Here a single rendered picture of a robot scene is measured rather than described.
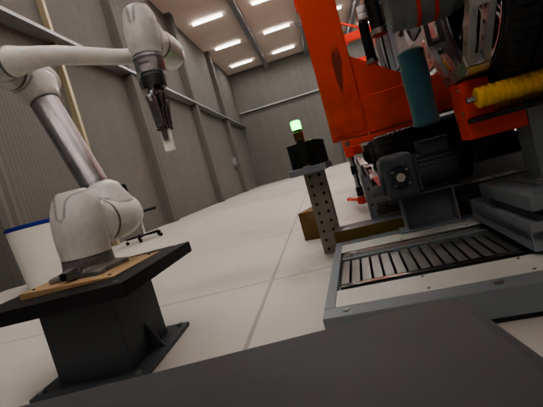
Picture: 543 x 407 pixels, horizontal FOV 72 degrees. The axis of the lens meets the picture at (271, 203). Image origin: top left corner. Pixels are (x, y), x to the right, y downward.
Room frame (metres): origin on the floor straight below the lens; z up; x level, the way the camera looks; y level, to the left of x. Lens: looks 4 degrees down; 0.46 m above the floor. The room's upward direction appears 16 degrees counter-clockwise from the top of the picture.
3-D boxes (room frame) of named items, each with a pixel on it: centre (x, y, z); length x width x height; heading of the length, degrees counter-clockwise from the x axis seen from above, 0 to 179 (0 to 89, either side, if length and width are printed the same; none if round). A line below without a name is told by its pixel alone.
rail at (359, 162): (2.95, -0.77, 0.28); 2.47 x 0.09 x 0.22; 166
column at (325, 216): (1.89, -0.25, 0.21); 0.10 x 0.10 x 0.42; 76
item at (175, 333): (1.21, 0.63, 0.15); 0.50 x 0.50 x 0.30; 81
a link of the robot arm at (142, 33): (1.19, 0.24, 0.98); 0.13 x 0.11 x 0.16; 168
